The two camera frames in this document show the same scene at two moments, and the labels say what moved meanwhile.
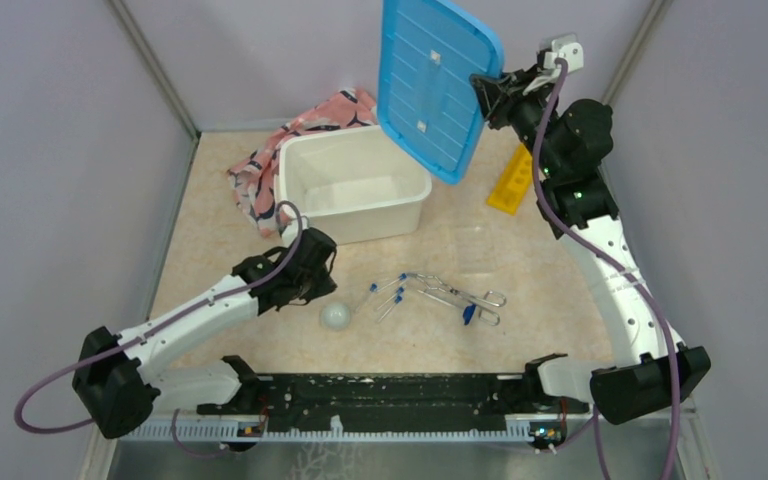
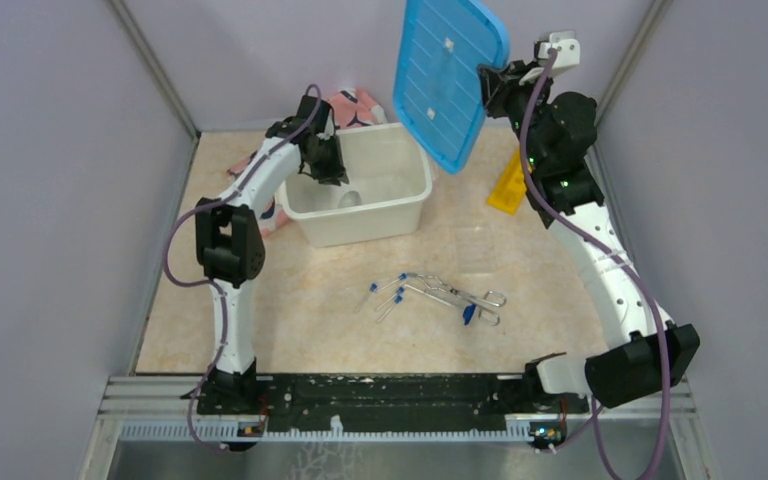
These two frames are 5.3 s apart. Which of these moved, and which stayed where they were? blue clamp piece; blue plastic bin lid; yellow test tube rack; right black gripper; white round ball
Moved: blue plastic bin lid; white round ball
Stayed: blue clamp piece; right black gripper; yellow test tube rack
